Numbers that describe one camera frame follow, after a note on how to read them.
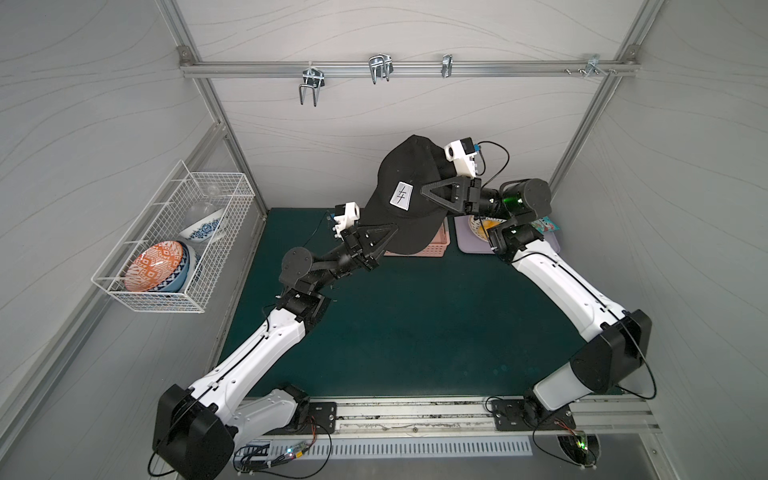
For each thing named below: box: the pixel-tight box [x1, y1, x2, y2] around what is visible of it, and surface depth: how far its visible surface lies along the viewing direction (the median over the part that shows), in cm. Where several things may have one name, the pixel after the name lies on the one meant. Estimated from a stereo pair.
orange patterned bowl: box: [124, 241, 183, 292], surface depth 61 cm
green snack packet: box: [529, 216, 561, 234], surface depth 116 cm
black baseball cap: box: [360, 134, 463, 255], surface depth 58 cm
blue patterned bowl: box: [179, 208, 228, 243], surface depth 66 cm
